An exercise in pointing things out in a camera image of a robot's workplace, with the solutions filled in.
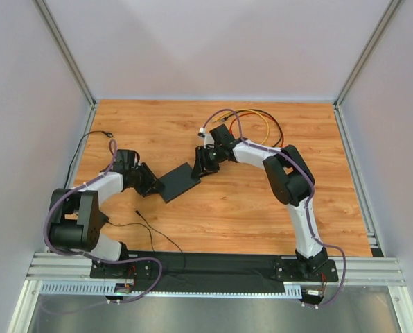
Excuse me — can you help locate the black network switch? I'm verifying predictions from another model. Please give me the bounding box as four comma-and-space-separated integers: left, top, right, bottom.
158, 162, 200, 203

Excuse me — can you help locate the black power adapter cable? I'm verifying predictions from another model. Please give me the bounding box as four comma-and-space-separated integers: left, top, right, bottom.
98, 207, 187, 275

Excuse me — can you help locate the yellow ethernet cable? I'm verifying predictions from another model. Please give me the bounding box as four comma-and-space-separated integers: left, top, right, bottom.
211, 108, 271, 145

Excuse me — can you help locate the red ethernet cable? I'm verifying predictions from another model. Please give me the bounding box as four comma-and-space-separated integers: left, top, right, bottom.
228, 114, 285, 148

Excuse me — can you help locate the black ethernet cable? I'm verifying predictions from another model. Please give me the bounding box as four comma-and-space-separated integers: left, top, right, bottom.
218, 108, 285, 148

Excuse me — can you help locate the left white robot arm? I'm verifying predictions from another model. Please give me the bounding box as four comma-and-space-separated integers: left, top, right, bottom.
44, 149, 164, 264

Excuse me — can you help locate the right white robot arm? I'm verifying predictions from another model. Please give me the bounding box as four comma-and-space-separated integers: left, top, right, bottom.
191, 125, 328, 277

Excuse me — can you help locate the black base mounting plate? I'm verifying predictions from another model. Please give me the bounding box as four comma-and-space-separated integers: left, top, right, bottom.
90, 250, 342, 293

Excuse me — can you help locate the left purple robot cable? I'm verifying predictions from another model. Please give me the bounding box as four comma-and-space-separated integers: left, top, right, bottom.
43, 139, 164, 306

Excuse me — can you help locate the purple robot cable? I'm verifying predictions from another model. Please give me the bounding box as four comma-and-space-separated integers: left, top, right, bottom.
197, 109, 347, 310
43, 139, 164, 306

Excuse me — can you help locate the black wall cable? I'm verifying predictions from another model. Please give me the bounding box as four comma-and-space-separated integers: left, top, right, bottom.
63, 130, 114, 188

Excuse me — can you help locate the front aluminium frame rail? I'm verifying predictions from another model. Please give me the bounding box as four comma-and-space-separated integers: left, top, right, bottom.
26, 253, 406, 287

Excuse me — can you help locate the grey slotted cable duct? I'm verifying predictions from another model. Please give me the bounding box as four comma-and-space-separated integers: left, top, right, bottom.
39, 281, 302, 300

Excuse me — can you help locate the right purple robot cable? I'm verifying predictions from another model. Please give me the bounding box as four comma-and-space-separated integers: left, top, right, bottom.
197, 109, 347, 310

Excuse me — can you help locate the left aluminium frame post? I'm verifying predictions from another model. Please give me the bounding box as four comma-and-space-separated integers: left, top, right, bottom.
33, 0, 96, 106

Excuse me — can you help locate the aluminium frame post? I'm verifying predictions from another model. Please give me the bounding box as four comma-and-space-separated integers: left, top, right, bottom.
33, 0, 96, 106
333, 0, 404, 110

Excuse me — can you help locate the right aluminium frame post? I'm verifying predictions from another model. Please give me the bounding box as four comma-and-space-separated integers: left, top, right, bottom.
333, 0, 404, 110

